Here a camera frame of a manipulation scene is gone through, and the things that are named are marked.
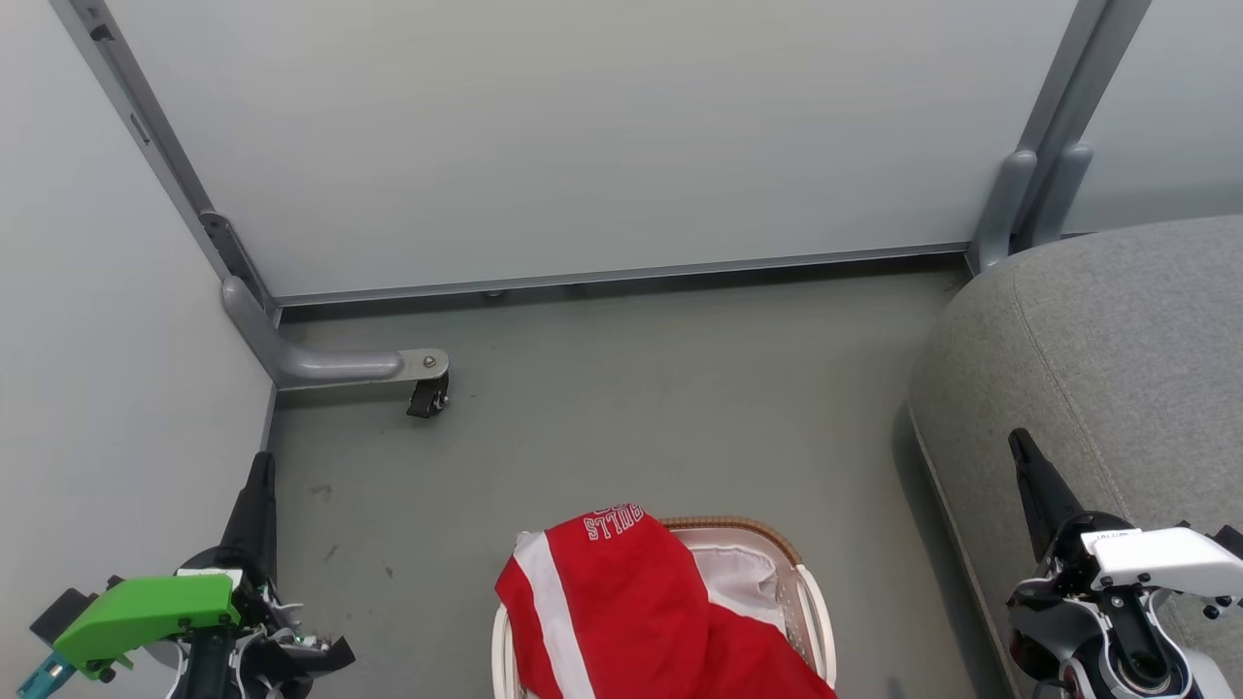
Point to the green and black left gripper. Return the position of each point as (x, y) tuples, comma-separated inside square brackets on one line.
[(146, 612)]

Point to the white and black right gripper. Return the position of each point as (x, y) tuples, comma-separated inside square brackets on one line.
[(1156, 558)]

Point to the red garment with white lettering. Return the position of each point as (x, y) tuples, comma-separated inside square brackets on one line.
[(612, 592)]

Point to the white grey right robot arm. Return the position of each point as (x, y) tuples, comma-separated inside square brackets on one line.
[(1117, 650)]

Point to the grey fabric sofa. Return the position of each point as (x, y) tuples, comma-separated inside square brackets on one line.
[(1117, 369)]

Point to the grey partition foot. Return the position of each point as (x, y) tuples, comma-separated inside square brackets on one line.
[(320, 364)]

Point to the black caster wheel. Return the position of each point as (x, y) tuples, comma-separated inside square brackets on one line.
[(427, 396)]

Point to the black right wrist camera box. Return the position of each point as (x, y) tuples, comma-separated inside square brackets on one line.
[(1231, 541)]

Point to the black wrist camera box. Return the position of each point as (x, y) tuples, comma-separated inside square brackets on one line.
[(60, 616), (1231, 541)]

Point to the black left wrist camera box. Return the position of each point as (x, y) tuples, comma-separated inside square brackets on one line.
[(60, 616)]

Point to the grey double partition post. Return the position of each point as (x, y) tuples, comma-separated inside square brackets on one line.
[(1044, 165)]

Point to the grey partition post with bracket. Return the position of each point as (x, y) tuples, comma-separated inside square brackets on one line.
[(146, 136)]

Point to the grey partition bottom rail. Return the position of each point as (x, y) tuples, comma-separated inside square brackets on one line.
[(621, 275)]

